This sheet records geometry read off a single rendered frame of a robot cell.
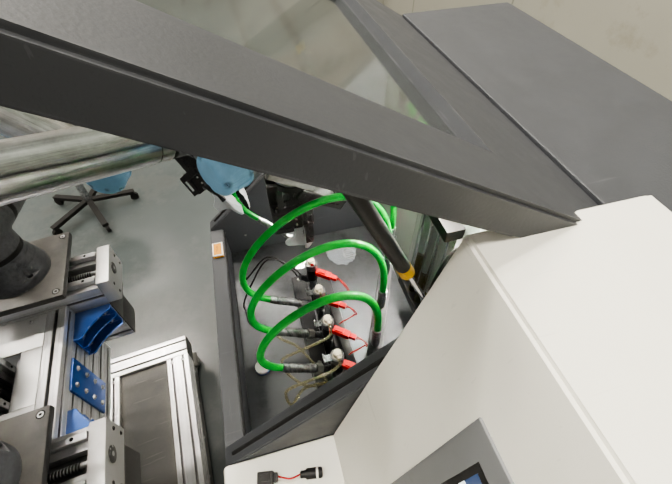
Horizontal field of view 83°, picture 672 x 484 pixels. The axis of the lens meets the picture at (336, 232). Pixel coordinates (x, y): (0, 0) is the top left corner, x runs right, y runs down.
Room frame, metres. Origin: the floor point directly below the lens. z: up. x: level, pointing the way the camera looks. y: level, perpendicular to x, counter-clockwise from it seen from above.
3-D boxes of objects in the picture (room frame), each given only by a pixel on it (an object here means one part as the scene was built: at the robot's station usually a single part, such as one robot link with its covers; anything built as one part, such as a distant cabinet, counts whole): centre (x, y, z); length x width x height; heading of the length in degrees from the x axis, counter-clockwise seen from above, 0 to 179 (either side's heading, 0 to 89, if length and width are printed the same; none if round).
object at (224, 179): (0.49, 0.16, 1.46); 0.11 x 0.11 x 0.08; 49
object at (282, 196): (0.55, 0.09, 1.30); 0.09 x 0.08 x 0.12; 105
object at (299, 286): (0.44, 0.03, 0.91); 0.34 x 0.10 x 0.15; 15
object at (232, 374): (0.50, 0.29, 0.87); 0.62 x 0.04 x 0.16; 15
